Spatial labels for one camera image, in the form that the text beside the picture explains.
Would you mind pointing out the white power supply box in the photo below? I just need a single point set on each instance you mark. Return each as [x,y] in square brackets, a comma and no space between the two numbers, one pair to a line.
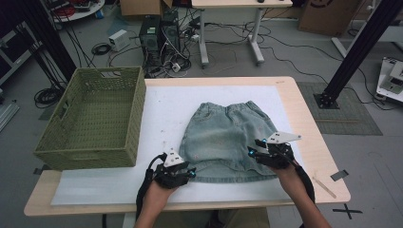
[118,40]

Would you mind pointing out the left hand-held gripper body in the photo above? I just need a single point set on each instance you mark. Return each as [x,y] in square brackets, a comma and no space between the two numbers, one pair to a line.
[172,175]

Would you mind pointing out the black tape cross mark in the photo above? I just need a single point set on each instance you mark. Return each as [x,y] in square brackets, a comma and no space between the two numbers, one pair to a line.
[347,211]

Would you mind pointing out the light wooden table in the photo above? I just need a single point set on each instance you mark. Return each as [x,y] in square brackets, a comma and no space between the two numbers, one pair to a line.
[323,164]

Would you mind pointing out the grey floor mat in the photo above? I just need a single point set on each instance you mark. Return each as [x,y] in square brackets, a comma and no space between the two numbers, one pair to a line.
[348,123]

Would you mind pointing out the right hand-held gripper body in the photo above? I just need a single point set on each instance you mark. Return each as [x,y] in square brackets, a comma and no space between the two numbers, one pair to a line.
[278,156]

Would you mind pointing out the grey metal rails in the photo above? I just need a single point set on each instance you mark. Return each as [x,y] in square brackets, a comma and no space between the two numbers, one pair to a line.
[6,115]

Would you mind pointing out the person's right hand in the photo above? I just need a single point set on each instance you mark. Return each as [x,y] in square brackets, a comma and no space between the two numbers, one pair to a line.
[290,179]

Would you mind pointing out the thin wooden stick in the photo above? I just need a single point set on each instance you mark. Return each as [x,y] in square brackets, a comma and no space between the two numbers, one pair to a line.
[323,187]

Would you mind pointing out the green woven basket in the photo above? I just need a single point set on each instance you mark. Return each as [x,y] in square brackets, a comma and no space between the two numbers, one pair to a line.
[92,126]

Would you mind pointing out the black computer tower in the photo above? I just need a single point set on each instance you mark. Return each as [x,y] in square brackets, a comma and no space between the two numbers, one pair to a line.
[150,41]
[171,33]

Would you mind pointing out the light blue denim skirt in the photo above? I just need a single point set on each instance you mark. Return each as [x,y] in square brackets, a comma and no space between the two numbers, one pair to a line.
[221,136]

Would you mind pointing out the white machine base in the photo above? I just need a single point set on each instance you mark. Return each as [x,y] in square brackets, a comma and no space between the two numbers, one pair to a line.
[391,82]

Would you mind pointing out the white foam mat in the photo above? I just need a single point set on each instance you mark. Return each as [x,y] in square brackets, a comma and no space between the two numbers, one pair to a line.
[111,186]

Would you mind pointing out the cardboard box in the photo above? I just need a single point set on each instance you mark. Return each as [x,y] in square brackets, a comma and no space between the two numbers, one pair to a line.
[142,6]
[329,17]

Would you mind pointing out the white-legged wooden desk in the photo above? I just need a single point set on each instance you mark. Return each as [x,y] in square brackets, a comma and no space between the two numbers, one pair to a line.
[240,3]

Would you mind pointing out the grey metal rack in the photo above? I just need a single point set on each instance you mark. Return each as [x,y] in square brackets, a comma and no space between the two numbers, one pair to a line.
[15,65]

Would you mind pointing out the white round table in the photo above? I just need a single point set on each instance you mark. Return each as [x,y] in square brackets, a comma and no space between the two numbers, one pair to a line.
[85,13]

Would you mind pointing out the black metal stand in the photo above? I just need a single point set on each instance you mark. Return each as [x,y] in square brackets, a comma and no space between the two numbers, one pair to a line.
[53,41]
[361,47]

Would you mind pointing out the white power adapter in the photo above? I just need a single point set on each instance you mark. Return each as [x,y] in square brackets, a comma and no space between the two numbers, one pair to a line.
[176,67]

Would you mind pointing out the person's khaki trousers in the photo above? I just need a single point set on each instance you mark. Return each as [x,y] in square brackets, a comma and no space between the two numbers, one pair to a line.
[247,220]

